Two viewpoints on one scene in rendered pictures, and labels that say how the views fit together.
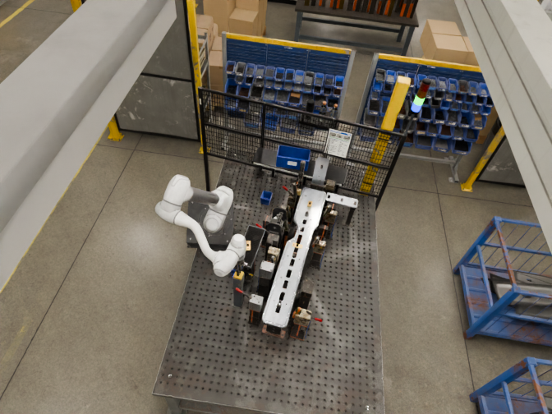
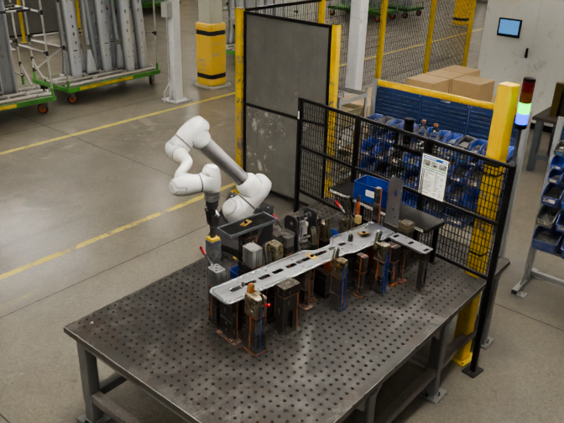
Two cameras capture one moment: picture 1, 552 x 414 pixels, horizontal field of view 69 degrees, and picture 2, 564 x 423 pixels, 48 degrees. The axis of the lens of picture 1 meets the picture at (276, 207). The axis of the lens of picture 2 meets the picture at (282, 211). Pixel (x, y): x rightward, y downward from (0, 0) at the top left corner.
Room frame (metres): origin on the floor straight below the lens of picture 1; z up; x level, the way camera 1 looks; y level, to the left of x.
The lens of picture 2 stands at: (-0.91, -2.10, 2.90)
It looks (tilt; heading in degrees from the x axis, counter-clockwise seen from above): 25 degrees down; 37
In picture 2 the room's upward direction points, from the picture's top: 2 degrees clockwise
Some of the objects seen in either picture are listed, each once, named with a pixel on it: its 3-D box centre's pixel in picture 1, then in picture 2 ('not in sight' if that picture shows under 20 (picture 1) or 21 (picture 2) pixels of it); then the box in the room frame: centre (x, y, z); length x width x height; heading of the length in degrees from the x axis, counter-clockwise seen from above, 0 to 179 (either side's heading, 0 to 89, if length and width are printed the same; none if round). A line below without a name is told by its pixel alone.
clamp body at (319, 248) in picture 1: (317, 254); (337, 283); (1.93, -0.39, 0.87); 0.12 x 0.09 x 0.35; 79
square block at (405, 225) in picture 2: (327, 195); (404, 246); (2.61, -0.48, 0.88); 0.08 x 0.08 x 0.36; 79
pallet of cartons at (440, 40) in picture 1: (455, 84); not in sight; (5.21, -2.32, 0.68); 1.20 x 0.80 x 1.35; 90
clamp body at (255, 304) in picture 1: (255, 310); (216, 295); (1.36, 0.07, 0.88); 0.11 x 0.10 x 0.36; 79
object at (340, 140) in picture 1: (338, 143); (433, 176); (2.89, -0.50, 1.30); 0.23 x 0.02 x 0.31; 79
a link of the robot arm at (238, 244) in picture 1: (237, 246); (209, 178); (1.47, 0.22, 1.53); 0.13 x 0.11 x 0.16; 158
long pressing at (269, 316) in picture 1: (297, 248); (310, 258); (1.88, -0.21, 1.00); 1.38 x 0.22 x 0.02; 169
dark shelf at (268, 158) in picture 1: (299, 166); (383, 205); (2.83, -0.18, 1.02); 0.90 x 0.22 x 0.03; 79
